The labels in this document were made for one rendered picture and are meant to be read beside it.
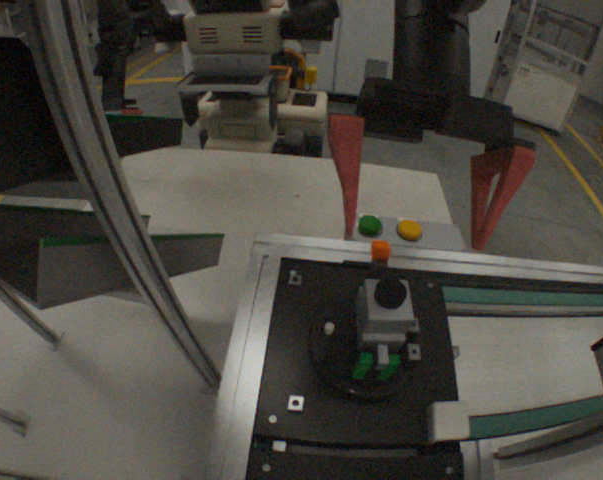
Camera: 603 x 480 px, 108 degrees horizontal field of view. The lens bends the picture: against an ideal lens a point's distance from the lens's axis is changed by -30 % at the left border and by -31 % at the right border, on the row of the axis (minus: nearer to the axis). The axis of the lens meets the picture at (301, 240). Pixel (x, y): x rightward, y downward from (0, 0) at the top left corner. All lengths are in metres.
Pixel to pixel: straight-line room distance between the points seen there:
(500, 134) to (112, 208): 0.24
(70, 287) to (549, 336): 0.66
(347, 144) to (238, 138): 0.88
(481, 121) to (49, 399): 0.66
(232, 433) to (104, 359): 0.28
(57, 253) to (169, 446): 0.35
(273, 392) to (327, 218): 0.42
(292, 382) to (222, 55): 0.80
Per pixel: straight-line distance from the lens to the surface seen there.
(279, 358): 0.38
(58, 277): 0.22
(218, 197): 0.74
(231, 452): 0.38
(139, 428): 0.52
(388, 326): 0.30
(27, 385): 0.66
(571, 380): 0.63
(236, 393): 0.39
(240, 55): 0.91
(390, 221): 0.56
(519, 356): 0.57
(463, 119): 0.21
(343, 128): 0.19
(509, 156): 0.23
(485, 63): 3.55
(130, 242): 0.21
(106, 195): 0.19
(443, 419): 0.38
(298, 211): 0.69
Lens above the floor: 1.33
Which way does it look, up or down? 48 degrees down
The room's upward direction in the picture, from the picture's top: 4 degrees clockwise
